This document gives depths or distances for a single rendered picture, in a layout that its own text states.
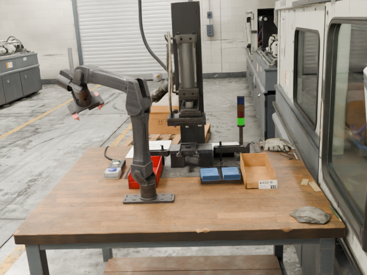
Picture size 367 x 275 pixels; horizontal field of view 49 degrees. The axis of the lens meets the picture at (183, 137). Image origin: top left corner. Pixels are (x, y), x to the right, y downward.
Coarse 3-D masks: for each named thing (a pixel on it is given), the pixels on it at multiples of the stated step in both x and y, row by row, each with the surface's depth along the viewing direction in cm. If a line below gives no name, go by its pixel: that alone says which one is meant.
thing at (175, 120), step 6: (186, 102) 188; (192, 102) 188; (198, 102) 203; (186, 108) 187; (192, 108) 186; (174, 114) 195; (180, 114) 188; (186, 114) 185; (192, 114) 185; (198, 114) 188; (204, 114) 192; (168, 120) 187; (174, 120) 187; (180, 120) 187; (186, 120) 186; (192, 120) 186; (198, 120) 186; (204, 120) 186; (174, 126) 195; (186, 126) 191
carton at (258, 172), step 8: (240, 160) 186; (248, 160) 187; (256, 160) 187; (264, 160) 187; (240, 168) 187; (248, 168) 186; (256, 168) 186; (264, 168) 185; (272, 168) 168; (248, 176) 177; (256, 176) 176; (264, 176) 176; (272, 176) 169; (248, 184) 164; (256, 184) 164; (264, 184) 164; (272, 184) 164
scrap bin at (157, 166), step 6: (156, 156) 193; (156, 162) 194; (156, 168) 193; (162, 168) 193; (156, 174) 170; (132, 180) 178; (156, 180) 170; (132, 186) 171; (138, 186) 171; (156, 186) 170
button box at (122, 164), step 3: (105, 150) 223; (105, 156) 213; (111, 159) 208; (114, 159) 207; (123, 159) 199; (111, 162) 197; (120, 162) 196; (123, 162) 196; (111, 165) 192; (114, 165) 192; (117, 165) 192; (120, 165) 191; (123, 165) 195; (123, 168) 195
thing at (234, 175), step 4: (224, 168) 183; (228, 168) 182; (232, 168) 182; (236, 168) 182; (224, 172) 178; (228, 172) 177; (232, 172) 177; (236, 172) 177; (224, 176) 169; (228, 176) 169; (232, 176) 169; (236, 176) 169; (240, 176) 169
